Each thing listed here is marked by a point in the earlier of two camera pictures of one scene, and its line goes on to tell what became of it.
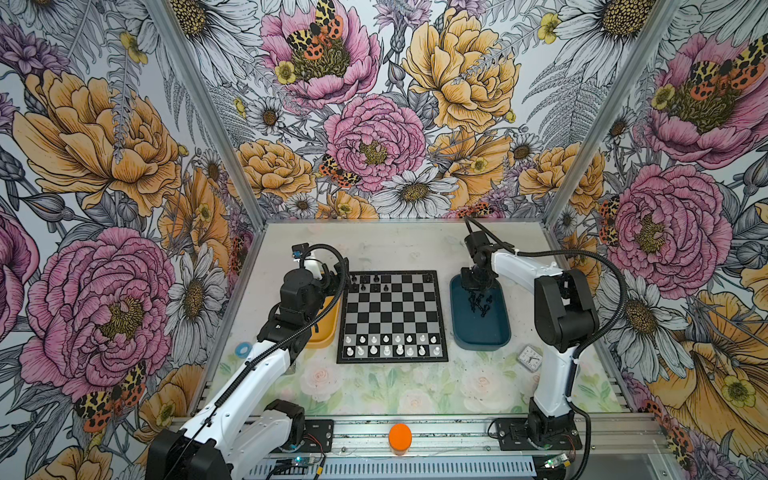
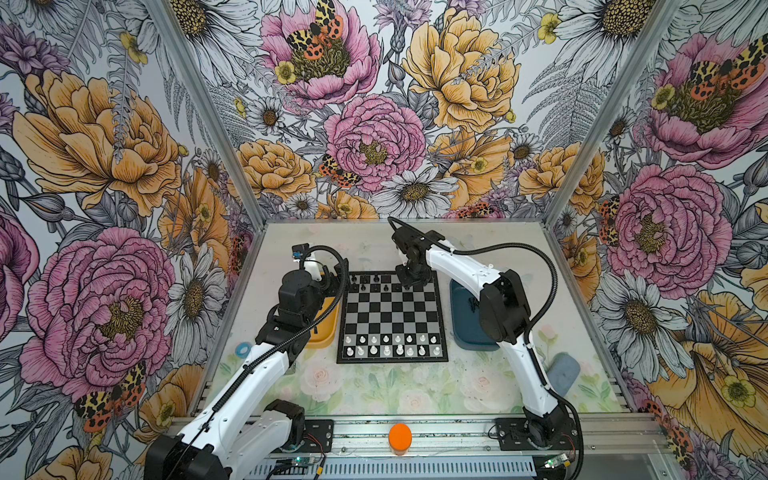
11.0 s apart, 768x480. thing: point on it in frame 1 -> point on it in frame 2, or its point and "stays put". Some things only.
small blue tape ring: x=240 y=346 stays put
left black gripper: x=336 y=288 stays put
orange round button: x=400 y=438 stays put
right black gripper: x=466 y=281 -> x=406 y=280
